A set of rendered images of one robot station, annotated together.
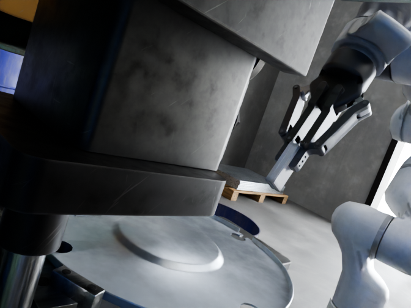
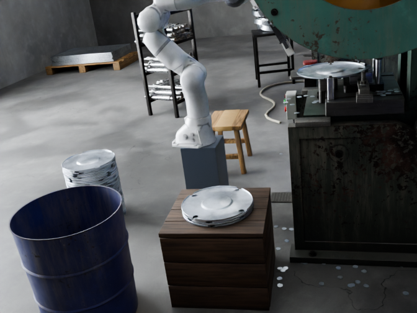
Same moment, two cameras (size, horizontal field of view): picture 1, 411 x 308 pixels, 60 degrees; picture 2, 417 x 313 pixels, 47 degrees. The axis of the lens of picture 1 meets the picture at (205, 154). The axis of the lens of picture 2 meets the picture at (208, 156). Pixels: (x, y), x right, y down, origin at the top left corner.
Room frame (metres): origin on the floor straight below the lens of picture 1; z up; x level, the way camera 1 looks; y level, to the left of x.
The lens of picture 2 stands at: (1.84, 1.57, 1.28)
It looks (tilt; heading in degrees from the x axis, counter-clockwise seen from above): 22 degrees down; 243
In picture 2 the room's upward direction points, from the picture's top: 7 degrees counter-clockwise
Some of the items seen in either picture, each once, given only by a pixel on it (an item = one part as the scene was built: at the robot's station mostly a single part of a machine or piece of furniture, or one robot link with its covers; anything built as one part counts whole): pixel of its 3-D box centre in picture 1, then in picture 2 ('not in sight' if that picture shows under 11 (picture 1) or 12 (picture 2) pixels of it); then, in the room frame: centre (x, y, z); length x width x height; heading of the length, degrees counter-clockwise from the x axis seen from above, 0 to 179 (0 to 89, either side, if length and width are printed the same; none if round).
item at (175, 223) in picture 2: not in sight; (222, 245); (1.03, 0.03, 0.18); 0.40 x 0.38 x 0.35; 139
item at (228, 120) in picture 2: not in sight; (229, 141); (0.33, -1.02, 0.16); 0.34 x 0.24 x 0.34; 47
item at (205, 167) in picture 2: not in sight; (207, 181); (0.81, -0.46, 0.23); 0.18 x 0.18 x 0.45; 45
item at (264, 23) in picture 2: not in sight; (272, 44); (-1.25, -2.61, 0.40); 0.45 x 0.40 x 0.79; 58
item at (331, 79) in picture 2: not in sight; (331, 87); (0.50, 0.14, 0.75); 0.03 x 0.03 x 0.10; 46
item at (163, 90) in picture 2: not in sight; (168, 61); (0.00, -2.54, 0.47); 0.46 x 0.43 x 0.95; 116
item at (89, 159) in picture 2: not in sight; (88, 159); (1.28, -0.94, 0.35); 0.29 x 0.29 x 0.01
